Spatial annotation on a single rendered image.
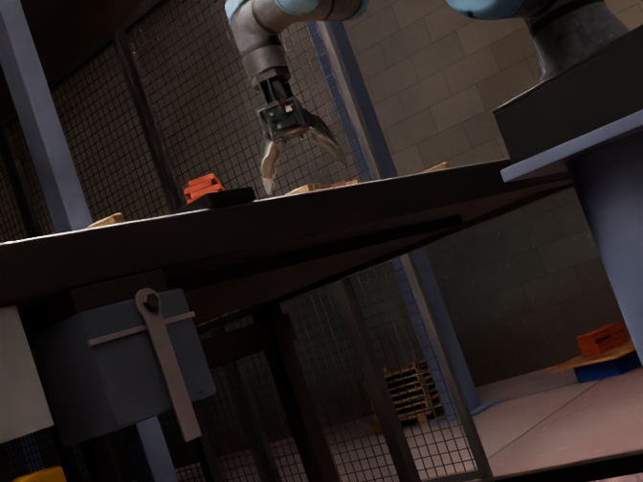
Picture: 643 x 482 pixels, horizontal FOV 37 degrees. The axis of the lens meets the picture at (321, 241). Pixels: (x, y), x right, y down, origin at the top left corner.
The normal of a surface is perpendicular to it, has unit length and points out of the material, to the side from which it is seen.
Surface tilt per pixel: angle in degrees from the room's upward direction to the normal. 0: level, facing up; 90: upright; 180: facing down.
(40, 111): 90
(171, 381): 90
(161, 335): 90
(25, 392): 90
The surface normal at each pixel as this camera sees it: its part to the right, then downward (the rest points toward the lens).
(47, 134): 0.70, -0.31
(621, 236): -0.74, 0.20
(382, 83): -0.59, 0.13
